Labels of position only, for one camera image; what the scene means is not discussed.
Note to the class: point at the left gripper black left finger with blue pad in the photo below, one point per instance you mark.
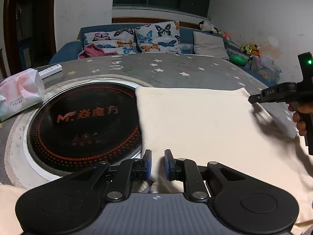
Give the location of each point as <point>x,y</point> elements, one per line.
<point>129,171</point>

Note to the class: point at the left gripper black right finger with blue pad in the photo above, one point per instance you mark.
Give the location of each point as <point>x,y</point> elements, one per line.
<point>190,174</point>

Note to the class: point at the cream sweatshirt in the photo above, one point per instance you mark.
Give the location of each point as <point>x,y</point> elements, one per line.
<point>258,180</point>

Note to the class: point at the person right hand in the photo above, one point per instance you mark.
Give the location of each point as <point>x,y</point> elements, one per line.
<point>298,116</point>

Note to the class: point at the clear plastic storage box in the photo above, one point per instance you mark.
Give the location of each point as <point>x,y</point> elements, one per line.
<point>266,68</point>

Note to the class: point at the yellow orange toy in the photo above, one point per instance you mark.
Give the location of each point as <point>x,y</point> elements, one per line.
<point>250,49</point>

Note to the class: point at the green ball toy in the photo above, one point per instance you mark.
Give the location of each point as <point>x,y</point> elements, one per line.
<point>237,60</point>

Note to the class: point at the blue sofa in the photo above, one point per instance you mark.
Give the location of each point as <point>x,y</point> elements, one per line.
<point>71,50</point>

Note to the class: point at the black round induction cooktop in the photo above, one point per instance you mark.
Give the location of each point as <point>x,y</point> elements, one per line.
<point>84,125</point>

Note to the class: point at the grey star tablecloth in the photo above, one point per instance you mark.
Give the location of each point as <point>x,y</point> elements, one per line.
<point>165,71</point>

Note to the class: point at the grey cushion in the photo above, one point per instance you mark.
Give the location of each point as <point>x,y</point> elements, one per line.
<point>209,45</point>

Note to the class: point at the black white plush toy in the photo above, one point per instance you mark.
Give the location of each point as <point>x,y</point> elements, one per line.
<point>207,26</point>

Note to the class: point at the pink garment on sofa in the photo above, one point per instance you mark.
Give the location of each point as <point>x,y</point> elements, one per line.
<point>91,50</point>

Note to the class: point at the left butterfly pillow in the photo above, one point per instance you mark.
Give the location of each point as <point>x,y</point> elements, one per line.
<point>121,41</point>

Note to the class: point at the butterfly pillow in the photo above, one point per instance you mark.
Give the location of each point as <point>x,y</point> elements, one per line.
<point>159,38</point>
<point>121,41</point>

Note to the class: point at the white power strip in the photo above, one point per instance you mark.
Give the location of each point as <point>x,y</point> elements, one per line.
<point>50,71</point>

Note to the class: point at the right butterfly pillow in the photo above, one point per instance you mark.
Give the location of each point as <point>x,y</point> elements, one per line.
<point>159,38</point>

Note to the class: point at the pink white tissue pack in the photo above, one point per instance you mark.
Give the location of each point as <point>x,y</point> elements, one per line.
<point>21,91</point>

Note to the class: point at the dark wooden door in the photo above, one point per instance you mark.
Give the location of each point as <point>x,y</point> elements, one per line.
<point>29,33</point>

